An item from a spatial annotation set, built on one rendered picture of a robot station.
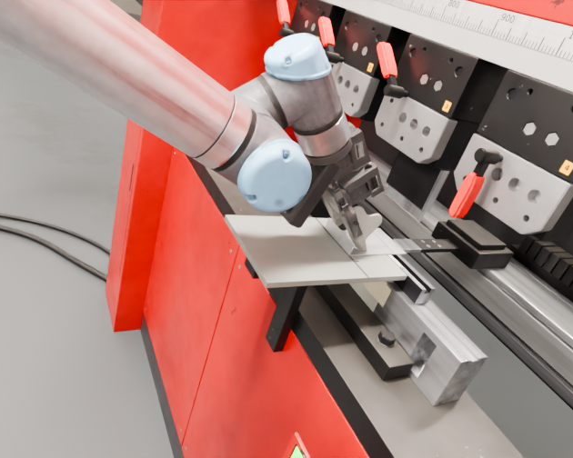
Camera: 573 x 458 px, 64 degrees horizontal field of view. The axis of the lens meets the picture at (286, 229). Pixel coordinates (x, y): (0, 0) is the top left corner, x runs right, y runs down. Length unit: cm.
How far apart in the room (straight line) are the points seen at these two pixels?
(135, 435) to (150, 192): 78
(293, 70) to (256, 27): 93
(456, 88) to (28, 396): 153
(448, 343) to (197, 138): 48
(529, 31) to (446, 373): 47
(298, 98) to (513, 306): 59
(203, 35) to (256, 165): 104
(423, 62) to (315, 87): 24
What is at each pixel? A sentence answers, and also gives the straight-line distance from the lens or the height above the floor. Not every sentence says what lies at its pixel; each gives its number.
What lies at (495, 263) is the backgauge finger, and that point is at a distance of 100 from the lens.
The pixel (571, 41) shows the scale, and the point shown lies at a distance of 64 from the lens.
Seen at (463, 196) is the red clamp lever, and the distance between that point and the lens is 63.
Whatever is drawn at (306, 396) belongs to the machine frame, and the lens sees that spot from 82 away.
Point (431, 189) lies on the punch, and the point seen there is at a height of 114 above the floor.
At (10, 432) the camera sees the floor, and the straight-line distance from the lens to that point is 168.
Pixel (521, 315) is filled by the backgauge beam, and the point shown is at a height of 96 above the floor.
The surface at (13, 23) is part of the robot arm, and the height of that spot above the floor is 127.
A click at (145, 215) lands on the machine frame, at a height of 54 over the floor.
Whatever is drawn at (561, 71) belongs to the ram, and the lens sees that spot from 63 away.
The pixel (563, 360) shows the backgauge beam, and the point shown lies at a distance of 93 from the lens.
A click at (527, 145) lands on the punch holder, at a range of 63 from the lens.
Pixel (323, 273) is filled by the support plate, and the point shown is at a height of 100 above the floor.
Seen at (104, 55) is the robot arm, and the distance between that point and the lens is 41.
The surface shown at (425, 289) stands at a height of 100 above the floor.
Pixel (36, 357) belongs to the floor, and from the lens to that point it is 186.
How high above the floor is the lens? 136
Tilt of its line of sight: 27 degrees down
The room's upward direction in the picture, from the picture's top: 19 degrees clockwise
